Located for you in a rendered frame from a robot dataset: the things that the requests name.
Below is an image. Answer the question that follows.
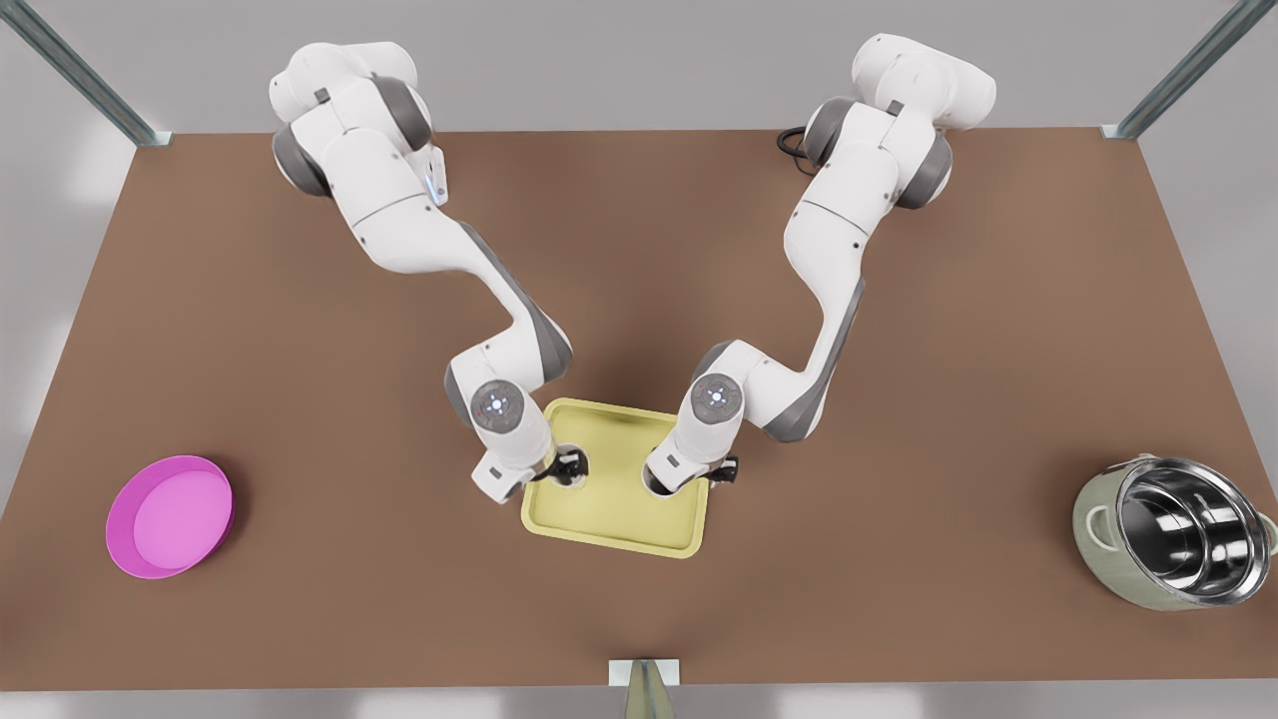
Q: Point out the pale green steel pot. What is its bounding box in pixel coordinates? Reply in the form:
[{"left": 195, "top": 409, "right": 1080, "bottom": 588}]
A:
[{"left": 1072, "top": 454, "right": 1278, "bottom": 611}]

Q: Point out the yellow-green rectangular tray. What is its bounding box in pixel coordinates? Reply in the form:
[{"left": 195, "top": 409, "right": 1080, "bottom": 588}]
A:
[{"left": 520, "top": 397, "right": 711, "bottom": 559}]

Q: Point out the black cable loop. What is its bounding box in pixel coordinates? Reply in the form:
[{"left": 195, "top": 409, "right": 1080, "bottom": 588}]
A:
[{"left": 777, "top": 129, "right": 820, "bottom": 173}]

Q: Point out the silver frame post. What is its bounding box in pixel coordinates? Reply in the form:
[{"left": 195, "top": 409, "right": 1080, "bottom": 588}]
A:
[
  {"left": 1100, "top": 0, "right": 1278, "bottom": 141},
  {"left": 0, "top": 0, "right": 173, "bottom": 148},
  {"left": 609, "top": 659, "right": 681, "bottom": 719}
]

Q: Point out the pink round bowl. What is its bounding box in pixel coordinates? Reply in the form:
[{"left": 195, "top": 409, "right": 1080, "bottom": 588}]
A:
[{"left": 105, "top": 455, "right": 235, "bottom": 580}]

